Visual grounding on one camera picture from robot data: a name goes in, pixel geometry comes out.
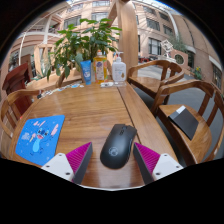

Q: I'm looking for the blue tube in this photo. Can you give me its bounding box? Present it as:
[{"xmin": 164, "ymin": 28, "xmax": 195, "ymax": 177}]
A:
[{"xmin": 79, "ymin": 60, "xmax": 93, "ymax": 86}]

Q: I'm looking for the red wooden podium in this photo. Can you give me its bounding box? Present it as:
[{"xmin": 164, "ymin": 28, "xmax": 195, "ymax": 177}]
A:
[{"xmin": 1, "ymin": 62, "xmax": 33, "ymax": 114}]

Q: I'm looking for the wooden armchair with red bag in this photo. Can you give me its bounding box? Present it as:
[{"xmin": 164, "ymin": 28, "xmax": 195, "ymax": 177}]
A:
[{"xmin": 0, "ymin": 89, "xmax": 41, "ymax": 159}]

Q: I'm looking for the black computer mouse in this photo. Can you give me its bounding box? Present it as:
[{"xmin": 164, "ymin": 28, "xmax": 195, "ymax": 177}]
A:
[{"xmin": 99, "ymin": 123, "xmax": 138, "ymax": 170}]

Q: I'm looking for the yellow flower plant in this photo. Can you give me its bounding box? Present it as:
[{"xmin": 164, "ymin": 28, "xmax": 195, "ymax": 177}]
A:
[{"xmin": 194, "ymin": 66, "xmax": 204, "ymax": 80}]

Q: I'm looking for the blue cartoon mouse pad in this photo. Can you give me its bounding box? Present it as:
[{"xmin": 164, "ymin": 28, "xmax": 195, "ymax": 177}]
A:
[{"xmin": 14, "ymin": 114, "xmax": 66, "ymax": 167}]

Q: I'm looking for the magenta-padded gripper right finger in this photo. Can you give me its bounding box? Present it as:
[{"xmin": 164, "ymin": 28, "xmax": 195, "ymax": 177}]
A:
[{"xmin": 133, "ymin": 142, "xmax": 185, "ymax": 185}]

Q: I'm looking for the black notebook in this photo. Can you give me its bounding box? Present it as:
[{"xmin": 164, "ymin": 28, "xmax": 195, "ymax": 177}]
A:
[{"xmin": 168, "ymin": 105, "xmax": 200, "ymax": 141}]

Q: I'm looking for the green potted plant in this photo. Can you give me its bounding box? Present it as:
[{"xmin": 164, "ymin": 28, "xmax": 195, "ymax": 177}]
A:
[{"xmin": 46, "ymin": 18, "xmax": 123, "ymax": 84}]

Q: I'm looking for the wooden chair behind plant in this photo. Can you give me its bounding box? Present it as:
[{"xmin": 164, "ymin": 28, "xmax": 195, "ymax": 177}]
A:
[{"xmin": 54, "ymin": 64, "xmax": 84, "ymax": 88}]

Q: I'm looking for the empty wooden armchair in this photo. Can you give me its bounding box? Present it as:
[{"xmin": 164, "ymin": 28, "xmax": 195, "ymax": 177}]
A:
[{"xmin": 127, "ymin": 59, "xmax": 185, "ymax": 99}]

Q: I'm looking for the wooden armchair with black notebook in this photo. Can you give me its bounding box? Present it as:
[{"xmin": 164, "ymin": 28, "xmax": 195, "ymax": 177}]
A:
[{"xmin": 151, "ymin": 79, "xmax": 224, "ymax": 167}]

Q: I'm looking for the white geometric sculpture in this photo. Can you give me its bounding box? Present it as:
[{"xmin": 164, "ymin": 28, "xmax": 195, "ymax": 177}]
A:
[{"xmin": 160, "ymin": 39, "xmax": 174, "ymax": 59}]

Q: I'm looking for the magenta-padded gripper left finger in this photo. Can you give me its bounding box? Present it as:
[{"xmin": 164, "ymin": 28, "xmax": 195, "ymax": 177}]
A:
[{"xmin": 40, "ymin": 142, "xmax": 94, "ymax": 185}]

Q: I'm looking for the yellow bottle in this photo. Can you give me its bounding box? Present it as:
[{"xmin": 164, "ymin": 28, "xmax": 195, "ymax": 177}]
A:
[{"xmin": 93, "ymin": 49, "xmax": 108, "ymax": 84}]

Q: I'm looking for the white pump bottle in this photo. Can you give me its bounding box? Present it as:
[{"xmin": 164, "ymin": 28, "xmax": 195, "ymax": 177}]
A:
[{"xmin": 111, "ymin": 51, "xmax": 127, "ymax": 84}]

